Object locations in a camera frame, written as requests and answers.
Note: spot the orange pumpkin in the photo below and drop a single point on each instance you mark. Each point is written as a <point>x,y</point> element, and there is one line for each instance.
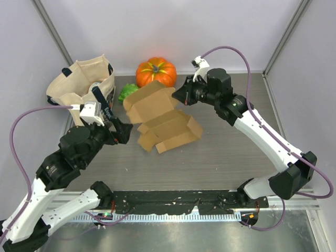
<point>156,68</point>

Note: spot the brown cardboard paper box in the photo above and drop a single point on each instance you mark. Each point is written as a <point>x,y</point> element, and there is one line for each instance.
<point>162,125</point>

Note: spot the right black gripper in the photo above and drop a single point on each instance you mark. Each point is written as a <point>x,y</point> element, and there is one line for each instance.
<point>185,94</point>

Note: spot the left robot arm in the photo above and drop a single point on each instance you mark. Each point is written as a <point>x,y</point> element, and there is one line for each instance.
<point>77,148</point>

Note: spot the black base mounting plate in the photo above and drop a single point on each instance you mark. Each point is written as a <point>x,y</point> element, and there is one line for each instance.
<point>208,202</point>

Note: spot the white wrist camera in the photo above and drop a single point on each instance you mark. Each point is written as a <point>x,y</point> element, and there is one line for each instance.
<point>201,67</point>
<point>90,113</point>

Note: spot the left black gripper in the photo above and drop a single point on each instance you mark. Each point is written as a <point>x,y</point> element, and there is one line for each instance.
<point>122,134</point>

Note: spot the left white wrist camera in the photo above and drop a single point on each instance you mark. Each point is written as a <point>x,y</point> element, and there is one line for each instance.
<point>90,113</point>

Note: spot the green lettuce head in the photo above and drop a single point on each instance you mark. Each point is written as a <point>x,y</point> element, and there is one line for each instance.
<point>127,90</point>

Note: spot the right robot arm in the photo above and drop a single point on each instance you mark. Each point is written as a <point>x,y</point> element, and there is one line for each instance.
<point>293,170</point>

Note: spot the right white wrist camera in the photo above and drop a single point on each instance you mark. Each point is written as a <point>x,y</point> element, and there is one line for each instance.
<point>201,67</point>

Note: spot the beige canvas tote bag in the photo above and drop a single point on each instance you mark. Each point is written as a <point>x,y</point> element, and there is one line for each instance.
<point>74,84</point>

